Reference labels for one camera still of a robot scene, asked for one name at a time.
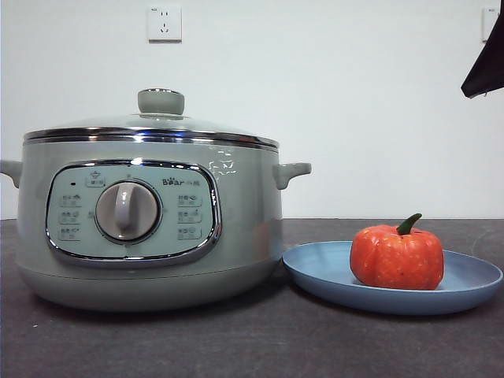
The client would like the glass lid with green knob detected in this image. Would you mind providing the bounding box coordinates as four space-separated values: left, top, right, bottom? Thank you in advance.
22 88 280 153

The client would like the blue plate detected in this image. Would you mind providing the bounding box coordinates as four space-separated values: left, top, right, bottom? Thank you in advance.
281 240 504 315

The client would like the white wall socket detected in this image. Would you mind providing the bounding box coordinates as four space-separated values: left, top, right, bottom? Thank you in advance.
482 7 496 43
148 6 183 43

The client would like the pale green electric steamer pot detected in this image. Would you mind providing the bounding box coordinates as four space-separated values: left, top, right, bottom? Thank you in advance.
0 137 312 313

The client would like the orange pumpkin with green stem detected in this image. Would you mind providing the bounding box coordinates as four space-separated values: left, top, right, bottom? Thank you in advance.
349 213 445 291

